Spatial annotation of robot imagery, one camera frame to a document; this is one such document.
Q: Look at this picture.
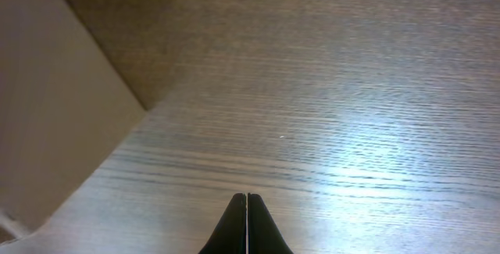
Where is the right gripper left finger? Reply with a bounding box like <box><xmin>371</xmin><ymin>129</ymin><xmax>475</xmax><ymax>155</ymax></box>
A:
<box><xmin>199</xmin><ymin>193</ymin><xmax>247</xmax><ymax>254</ymax></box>

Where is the brown cardboard box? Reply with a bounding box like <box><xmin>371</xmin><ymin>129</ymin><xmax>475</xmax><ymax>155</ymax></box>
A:
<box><xmin>0</xmin><ymin>0</ymin><xmax>148</xmax><ymax>234</ymax></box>

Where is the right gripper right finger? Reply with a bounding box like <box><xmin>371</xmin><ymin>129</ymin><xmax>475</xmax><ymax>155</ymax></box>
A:
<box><xmin>247</xmin><ymin>193</ymin><xmax>293</xmax><ymax>254</ymax></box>

